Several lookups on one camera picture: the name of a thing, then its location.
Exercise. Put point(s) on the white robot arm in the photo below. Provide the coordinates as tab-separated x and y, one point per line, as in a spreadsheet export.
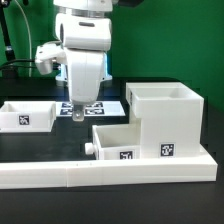
85	35

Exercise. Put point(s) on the white marker tag sheet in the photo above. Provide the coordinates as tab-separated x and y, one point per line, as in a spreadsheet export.
99	108

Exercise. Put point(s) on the white drawer cabinet frame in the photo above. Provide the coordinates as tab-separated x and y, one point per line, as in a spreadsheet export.
168	116

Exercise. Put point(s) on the white L-shaped border fence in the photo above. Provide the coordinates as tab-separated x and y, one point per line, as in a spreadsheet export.
108	172

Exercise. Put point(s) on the white drawer box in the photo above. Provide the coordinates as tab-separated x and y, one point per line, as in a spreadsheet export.
114	142
27	116

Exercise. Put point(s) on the black camera stand pole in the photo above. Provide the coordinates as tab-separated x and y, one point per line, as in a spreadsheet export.
8	72

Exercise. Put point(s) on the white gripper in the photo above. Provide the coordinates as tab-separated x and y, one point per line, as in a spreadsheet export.
85	70

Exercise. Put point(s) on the white front drawer box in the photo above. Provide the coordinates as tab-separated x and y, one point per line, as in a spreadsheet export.
114	142

